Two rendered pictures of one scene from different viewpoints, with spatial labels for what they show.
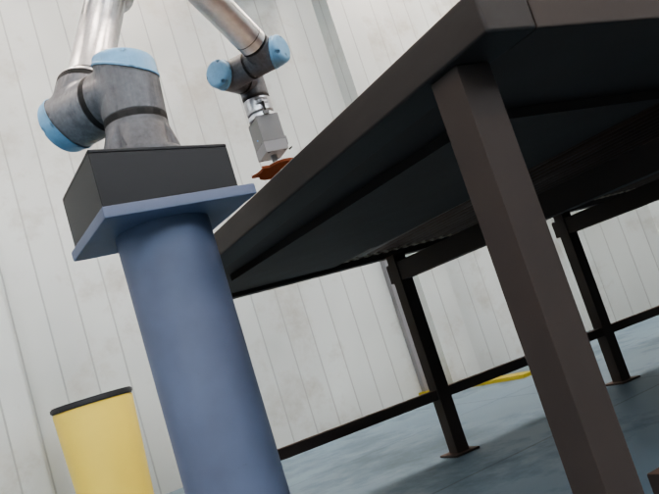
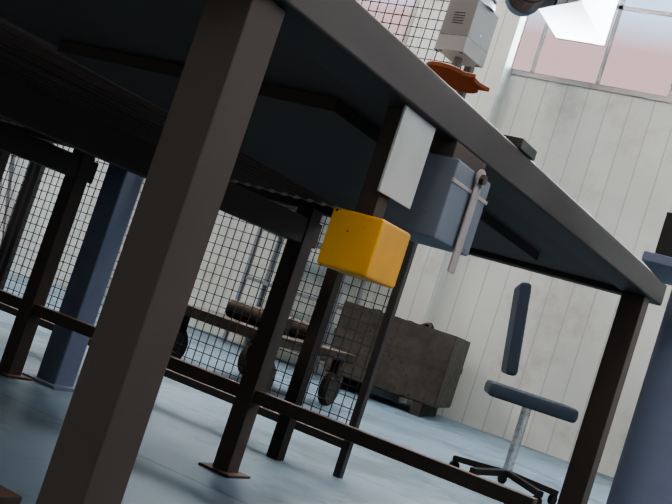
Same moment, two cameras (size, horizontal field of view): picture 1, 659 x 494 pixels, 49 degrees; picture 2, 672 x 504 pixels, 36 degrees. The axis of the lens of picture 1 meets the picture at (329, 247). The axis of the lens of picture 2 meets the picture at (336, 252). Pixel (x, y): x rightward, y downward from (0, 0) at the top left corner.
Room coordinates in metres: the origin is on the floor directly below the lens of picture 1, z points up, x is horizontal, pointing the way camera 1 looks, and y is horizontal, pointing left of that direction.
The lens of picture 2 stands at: (2.97, 1.67, 0.56)
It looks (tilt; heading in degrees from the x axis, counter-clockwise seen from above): 3 degrees up; 240
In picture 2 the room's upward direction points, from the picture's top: 18 degrees clockwise
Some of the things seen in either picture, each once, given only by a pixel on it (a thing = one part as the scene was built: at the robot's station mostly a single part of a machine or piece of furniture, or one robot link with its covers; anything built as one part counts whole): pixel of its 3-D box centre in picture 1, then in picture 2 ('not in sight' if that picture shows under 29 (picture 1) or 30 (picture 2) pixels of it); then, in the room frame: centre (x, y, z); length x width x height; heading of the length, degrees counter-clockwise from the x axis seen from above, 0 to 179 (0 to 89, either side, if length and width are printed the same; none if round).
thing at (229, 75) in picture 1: (232, 74); not in sight; (1.82, 0.10, 1.31); 0.11 x 0.11 x 0.08; 61
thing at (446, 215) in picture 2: not in sight; (437, 206); (2.09, 0.40, 0.77); 0.14 x 0.11 x 0.18; 29
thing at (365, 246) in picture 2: not in sight; (382, 193); (2.25, 0.49, 0.74); 0.09 x 0.08 x 0.24; 29
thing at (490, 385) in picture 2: not in sight; (528, 390); (-0.59, -2.21, 0.51); 0.59 x 0.56 x 1.02; 123
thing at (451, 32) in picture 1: (236, 236); (529, 193); (1.77, 0.21, 0.89); 2.08 x 0.09 x 0.06; 29
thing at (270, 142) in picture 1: (271, 134); (463, 29); (1.92, 0.06, 1.15); 0.10 x 0.09 x 0.16; 113
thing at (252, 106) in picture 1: (259, 108); not in sight; (1.91, 0.07, 1.23); 0.08 x 0.08 x 0.05
